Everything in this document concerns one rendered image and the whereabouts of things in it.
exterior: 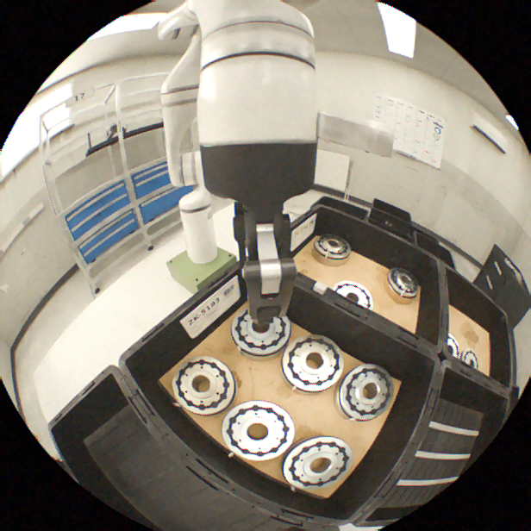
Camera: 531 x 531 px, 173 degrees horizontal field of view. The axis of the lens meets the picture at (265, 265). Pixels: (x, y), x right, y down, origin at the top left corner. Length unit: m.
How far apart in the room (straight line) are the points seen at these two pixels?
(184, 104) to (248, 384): 0.53
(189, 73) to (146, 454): 0.68
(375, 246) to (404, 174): 2.71
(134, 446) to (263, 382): 0.29
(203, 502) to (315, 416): 0.26
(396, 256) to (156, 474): 0.73
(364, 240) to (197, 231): 0.46
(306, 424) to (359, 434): 0.10
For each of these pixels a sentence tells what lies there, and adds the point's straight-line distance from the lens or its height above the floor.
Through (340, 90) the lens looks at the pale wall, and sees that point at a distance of 3.36.
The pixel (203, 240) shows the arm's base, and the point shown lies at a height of 0.85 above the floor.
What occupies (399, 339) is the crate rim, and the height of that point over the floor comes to 0.93.
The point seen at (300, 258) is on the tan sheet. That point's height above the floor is 0.83.
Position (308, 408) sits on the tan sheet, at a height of 0.83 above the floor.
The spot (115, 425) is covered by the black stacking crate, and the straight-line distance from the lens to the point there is 0.44.
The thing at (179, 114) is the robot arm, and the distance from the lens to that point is 0.44.
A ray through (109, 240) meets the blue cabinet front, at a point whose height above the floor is 0.39.
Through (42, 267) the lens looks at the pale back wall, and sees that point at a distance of 3.07.
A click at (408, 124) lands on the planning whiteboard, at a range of 3.21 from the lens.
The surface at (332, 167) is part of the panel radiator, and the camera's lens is 3.23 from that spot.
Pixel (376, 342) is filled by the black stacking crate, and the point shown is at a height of 0.90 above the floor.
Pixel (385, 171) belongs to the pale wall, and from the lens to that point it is 3.20.
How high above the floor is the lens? 1.15
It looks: 43 degrees down
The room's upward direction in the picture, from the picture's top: straight up
